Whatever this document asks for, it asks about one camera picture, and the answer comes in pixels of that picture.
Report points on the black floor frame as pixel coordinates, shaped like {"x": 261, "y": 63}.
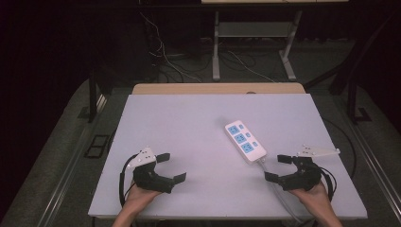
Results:
{"x": 97, "y": 146}

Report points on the aluminium floor rail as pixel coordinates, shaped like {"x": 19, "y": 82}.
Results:
{"x": 72, "y": 164}
{"x": 375, "y": 164}

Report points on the wooden table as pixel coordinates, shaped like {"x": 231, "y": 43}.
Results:
{"x": 217, "y": 88}

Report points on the person's left hand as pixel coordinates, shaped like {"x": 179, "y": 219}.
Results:
{"x": 138, "y": 196}

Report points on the person's right hand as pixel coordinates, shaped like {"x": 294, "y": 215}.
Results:
{"x": 310, "y": 197}

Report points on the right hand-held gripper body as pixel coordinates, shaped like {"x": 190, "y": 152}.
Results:
{"x": 302, "y": 176}

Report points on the white power strip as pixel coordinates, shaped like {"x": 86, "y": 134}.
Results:
{"x": 245, "y": 142}

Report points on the black metal stand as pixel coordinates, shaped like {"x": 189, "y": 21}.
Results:
{"x": 92, "y": 94}
{"x": 353, "y": 101}

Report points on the white table board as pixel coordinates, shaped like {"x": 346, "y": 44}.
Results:
{"x": 205, "y": 151}

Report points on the grey metal stand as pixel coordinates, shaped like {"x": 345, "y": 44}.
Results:
{"x": 216, "y": 53}

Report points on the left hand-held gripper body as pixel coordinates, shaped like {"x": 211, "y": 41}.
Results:
{"x": 148, "y": 178}

